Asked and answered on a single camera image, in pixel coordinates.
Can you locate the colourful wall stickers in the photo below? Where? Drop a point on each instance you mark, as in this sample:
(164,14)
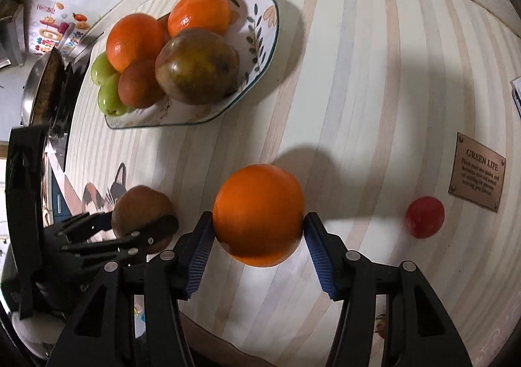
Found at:
(57,31)

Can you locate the blue kitchen cabinet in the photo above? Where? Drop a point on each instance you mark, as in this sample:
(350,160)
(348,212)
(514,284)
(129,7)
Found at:
(61,200)

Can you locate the large brownish green fruit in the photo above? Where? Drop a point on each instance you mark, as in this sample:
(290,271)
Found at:
(197,66)

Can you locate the green apple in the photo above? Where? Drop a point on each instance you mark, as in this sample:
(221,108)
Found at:
(110,100)
(101,68)

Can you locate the brown tablecloth label tag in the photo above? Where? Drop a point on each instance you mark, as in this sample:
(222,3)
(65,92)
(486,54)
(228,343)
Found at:
(476,171)

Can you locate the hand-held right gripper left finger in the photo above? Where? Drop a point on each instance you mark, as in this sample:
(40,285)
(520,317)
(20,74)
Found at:
(199,253)

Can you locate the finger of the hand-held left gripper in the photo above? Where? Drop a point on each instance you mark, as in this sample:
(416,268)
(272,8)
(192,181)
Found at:
(77,224)
(158,228)

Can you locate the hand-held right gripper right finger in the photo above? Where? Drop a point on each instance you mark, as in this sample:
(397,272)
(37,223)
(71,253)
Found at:
(321,257)

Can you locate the black glass cooktop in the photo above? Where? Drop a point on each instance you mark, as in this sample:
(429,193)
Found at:
(71,106)

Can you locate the floral oval ceramic plate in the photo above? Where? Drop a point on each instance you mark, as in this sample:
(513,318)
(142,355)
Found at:
(252,45)

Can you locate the steel wok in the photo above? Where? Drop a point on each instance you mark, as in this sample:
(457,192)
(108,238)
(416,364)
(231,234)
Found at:
(40,86)

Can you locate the small orange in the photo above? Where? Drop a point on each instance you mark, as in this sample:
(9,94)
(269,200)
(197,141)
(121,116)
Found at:
(199,11)

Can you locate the small reddish brown fruit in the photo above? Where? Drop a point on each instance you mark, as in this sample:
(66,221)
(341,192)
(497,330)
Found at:
(138,84)

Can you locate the black smartphone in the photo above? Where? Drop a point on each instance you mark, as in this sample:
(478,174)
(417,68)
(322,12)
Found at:
(518,104)

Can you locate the large orange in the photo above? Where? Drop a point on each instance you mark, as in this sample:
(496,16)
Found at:
(134,41)

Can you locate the brown round fruit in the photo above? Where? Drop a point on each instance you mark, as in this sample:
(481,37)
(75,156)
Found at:
(138,204)

